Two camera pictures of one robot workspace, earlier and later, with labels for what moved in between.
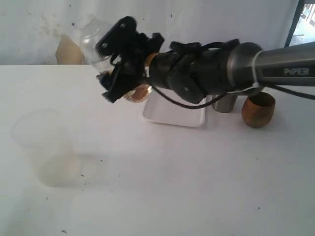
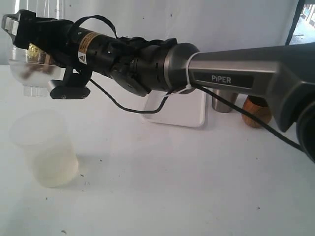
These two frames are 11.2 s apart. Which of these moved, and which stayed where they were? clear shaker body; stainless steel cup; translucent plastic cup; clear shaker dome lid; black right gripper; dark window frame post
Moved: clear shaker body; black right gripper; clear shaker dome lid; stainless steel cup
Stayed: dark window frame post; translucent plastic cup
